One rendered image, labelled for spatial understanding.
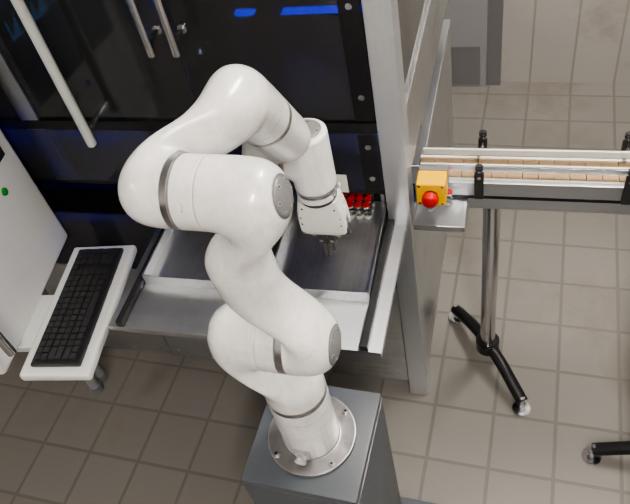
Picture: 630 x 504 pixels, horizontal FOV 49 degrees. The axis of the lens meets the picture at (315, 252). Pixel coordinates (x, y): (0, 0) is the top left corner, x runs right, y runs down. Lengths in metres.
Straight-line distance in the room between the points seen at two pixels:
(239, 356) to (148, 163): 0.42
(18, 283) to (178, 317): 0.48
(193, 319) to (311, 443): 0.50
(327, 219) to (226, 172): 0.57
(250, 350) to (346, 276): 0.60
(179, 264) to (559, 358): 1.42
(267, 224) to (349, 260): 0.92
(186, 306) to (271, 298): 0.76
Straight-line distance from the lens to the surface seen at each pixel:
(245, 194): 0.83
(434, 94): 2.23
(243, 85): 0.94
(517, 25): 3.61
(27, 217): 2.05
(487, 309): 2.30
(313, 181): 1.30
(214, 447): 2.56
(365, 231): 1.80
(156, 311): 1.79
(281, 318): 1.06
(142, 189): 0.88
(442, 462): 2.40
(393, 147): 1.63
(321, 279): 1.71
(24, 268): 2.03
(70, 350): 1.89
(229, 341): 1.17
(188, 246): 1.90
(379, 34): 1.46
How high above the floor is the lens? 2.19
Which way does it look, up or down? 47 degrees down
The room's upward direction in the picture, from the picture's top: 14 degrees counter-clockwise
